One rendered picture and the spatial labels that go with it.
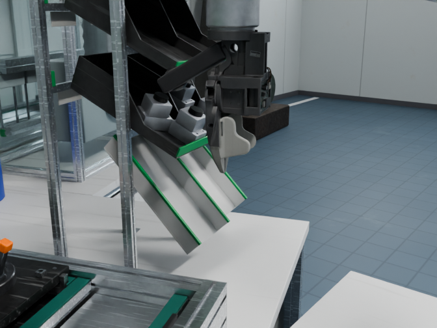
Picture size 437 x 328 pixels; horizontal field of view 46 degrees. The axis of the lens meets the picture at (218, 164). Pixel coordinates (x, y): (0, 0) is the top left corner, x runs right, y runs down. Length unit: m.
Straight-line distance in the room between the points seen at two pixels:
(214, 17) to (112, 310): 0.58
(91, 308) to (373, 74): 8.00
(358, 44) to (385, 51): 0.46
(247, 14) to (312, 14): 8.48
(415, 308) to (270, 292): 0.30
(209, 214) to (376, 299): 0.41
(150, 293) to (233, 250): 0.38
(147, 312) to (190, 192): 0.29
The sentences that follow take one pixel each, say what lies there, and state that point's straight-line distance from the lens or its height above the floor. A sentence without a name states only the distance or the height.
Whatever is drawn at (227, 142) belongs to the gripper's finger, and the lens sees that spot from 0.75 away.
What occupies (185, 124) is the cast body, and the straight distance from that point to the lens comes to 1.03.
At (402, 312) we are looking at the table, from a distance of 1.17.
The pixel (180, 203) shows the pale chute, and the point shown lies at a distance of 1.11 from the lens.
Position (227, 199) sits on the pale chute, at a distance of 1.27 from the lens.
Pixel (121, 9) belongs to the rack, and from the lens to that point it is 0.98.
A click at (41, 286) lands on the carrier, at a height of 0.97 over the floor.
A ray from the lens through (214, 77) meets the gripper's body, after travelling 0.73.
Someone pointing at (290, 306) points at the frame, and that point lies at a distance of 1.62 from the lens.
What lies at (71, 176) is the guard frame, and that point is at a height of 0.88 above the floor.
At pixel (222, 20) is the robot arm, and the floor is 1.45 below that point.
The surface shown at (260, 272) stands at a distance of 1.25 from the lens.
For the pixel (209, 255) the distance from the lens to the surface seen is 1.33.
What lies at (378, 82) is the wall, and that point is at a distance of 8.76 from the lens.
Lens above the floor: 1.46
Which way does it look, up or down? 17 degrees down
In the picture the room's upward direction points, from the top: straight up
